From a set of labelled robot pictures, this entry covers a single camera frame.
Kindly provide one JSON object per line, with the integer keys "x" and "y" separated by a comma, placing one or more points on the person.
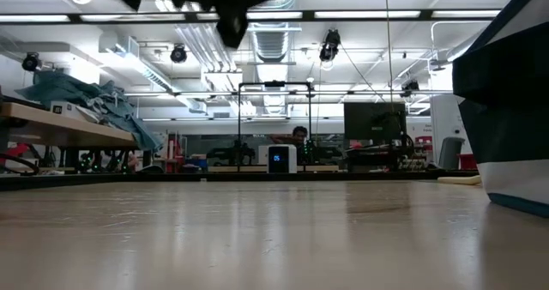
{"x": 298, "y": 134}

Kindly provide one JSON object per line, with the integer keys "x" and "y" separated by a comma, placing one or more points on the black robot green lights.
{"x": 103, "y": 161}

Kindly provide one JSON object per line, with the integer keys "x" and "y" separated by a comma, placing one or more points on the wooden stick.
{"x": 459, "y": 180}

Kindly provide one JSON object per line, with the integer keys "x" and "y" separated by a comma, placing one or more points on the grey waste bin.
{"x": 450, "y": 152}

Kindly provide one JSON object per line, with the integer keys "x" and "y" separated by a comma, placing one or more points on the red crate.
{"x": 467, "y": 161}

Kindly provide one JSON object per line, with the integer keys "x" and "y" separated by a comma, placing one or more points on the teal cloth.
{"x": 64, "y": 88}

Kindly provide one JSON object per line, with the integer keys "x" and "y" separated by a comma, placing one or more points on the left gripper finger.
{"x": 231, "y": 26}

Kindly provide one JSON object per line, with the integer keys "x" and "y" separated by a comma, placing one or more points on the wooden workbench grey frame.
{"x": 64, "y": 129}

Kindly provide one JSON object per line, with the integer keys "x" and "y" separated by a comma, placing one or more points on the small white screen device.
{"x": 281, "y": 158}

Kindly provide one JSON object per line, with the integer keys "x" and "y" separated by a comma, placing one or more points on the black overhead bar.
{"x": 364, "y": 15}

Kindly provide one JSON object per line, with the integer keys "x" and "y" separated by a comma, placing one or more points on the white cabinet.
{"x": 442, "y": 114}

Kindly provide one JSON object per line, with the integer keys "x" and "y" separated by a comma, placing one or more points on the low cluttered shelf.
{"x": 386, "y": 159}

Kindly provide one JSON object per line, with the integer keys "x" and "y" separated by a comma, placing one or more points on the navy fabric bin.
{"x": 506, "y": 110}

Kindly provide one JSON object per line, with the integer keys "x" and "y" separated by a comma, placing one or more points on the red black clip lead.
{"x": 15, "y": 149}

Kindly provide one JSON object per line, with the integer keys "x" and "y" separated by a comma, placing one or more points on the white cardboard box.
{"x": 68, "y": 109}

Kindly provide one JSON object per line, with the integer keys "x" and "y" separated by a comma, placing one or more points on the black monitor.
{"x": 373, "y": 122}

